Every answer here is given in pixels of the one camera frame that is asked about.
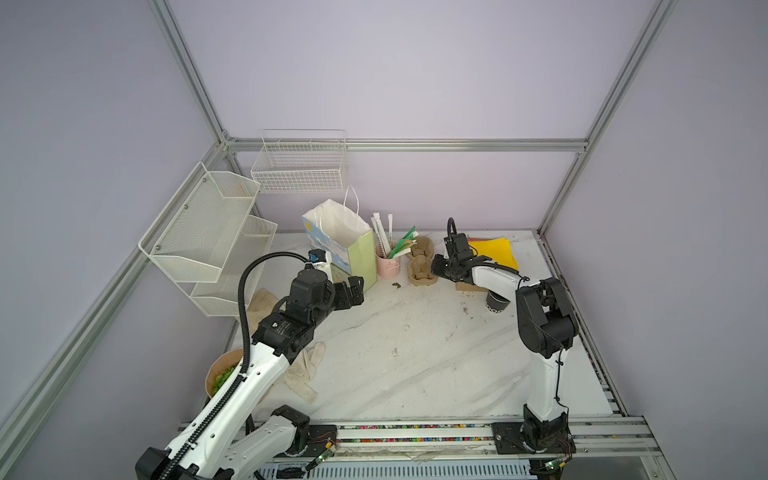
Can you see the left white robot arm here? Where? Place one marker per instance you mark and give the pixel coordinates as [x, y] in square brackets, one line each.
[208, 448]

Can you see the lower white mesh shelf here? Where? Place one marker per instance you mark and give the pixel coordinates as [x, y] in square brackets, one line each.
[220, 299]

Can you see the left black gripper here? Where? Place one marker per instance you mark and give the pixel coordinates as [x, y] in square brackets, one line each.
[344, 301]

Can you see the stacked brown cup carriers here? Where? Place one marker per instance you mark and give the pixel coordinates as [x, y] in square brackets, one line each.
[420, 258]

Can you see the paper coffee cup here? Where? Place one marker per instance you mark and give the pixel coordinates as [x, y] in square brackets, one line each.
[495, 302]

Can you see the paper bowl of greens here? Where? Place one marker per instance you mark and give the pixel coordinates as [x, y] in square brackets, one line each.
[220, 371]

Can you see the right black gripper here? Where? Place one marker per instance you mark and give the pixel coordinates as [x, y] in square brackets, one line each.
[437, 260]

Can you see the white wire basket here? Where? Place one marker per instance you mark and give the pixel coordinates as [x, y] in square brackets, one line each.
[301, 161]

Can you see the pink straw bucket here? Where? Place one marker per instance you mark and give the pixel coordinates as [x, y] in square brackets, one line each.
[386, 268]

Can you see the upper white mesh shelf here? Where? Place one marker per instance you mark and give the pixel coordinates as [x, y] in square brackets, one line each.
[191, 240]

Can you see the cardboard napkin box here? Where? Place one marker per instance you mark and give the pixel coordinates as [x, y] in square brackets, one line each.
[466, 287]

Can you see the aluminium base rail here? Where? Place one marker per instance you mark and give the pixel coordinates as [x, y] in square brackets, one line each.
[443, 439]

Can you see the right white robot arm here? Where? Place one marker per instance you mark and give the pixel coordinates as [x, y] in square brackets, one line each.
[546, 327]

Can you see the brown paper bag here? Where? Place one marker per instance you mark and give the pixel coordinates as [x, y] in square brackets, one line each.
[261, 305]

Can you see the painted paper gift bag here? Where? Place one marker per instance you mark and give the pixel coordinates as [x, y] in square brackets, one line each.
[339, 229]

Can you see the yellow napkin stack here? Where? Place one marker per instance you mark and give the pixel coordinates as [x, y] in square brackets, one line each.
[499, 250]

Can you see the white mesh shelf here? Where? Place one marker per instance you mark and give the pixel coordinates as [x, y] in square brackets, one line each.
[191, 240]
[220, 299]

